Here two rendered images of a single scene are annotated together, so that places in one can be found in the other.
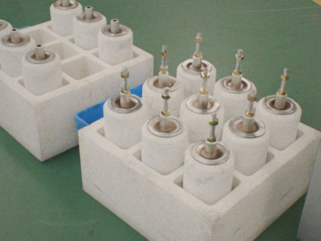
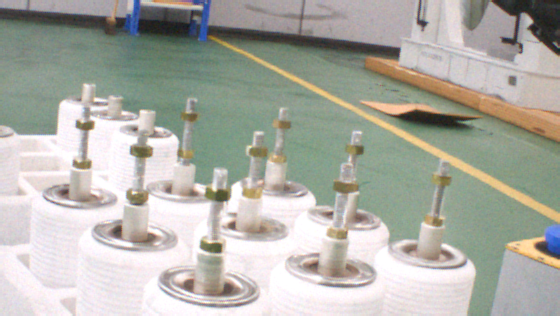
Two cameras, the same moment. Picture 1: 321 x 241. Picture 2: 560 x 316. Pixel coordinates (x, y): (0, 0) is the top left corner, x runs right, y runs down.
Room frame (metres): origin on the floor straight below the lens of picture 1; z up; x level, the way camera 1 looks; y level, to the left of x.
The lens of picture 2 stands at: (0.20, -0.22, 0.47)
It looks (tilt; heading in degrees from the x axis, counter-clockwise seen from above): 11 degrees down; 8
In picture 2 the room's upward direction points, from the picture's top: 8 degrees clockwise
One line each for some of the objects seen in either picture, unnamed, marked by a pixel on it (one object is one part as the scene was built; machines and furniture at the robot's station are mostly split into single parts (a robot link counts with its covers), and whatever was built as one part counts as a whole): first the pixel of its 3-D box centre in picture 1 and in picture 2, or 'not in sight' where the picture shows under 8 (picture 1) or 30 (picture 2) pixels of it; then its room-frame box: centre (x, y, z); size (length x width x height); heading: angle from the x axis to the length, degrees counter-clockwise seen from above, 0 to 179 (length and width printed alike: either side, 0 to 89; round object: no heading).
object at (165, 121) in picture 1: (165, 121); (135, 221); (0.83, -0.01, 0.26); 0.02 x 0.02 x 0.03
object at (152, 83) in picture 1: (163, 84); (182, 192); (1.00, 0.00, 0.25); 0.08 x 0.08 x 0.01
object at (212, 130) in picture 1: (212, 130); (215, 220); (0.75, -0.10, 0.30); 0.01 x 0.01 x 0.08; 58
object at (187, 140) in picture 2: (164, 61); (187, 135); (1.00, 0.00, 0.31); 0.01 x 0.01 x 0.08; 31
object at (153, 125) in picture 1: (165, 126); (134, 236); (0.83, -0.01, 0.25); 0.08 x 0.08 x 0.01
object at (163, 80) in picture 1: (163, 79); (183, 180); (1.00, 0.00, 0.26); 0.02 x 0.02 x 0.03
